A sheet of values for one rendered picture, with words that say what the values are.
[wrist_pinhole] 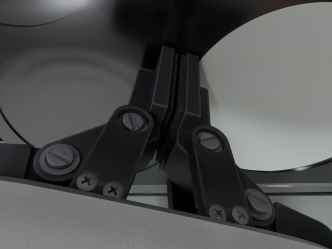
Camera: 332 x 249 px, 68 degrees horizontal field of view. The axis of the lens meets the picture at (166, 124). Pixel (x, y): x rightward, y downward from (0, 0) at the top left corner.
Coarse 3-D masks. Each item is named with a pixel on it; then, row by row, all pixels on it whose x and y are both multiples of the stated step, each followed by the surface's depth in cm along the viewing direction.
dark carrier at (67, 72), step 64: (0, 0) 10; (64, 0) 9; (128, 0) 9; (192, 0) 9; (256, 0) 9; (320, 0) 9; (0, 64) 12; (64, 64) 11; (128, 64) 11; (0, 128) 15; (64, 128) 15
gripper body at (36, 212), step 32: (0, 192) 4; (32, 192) 4; (64, 192) 4; (0, 224) 4; (32, 224) 4; (64, 224) 4; (96, 224) 4; (128, 224) 4; (160, 224) 4; (192, 224) 5; (224, 224) 5
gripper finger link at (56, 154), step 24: (168, 48) 10; (144, 72) 10; (168, 72) 9; (144, 96) 9; (168, 96) 8; (168, 120) 8; (48, 144) 6; (72, 144) 6; (48, 168) 6; (72, 168) 6
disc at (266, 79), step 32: (256, 32) 9; (288, 32) 9; (320, 32) 9; (224, 64) 11; (256, 64) 10; (288, 64) 10; (320, 64) 10; (224, 96) 12; (256, 96) 12; (288, 96) 11; (320, 96) 11; (224, 128) 13; (256, 128) 13; (288, 128) 13; (320, 128) 13; (256, 160) 15; (288, 160) 15; (320, 160) 14
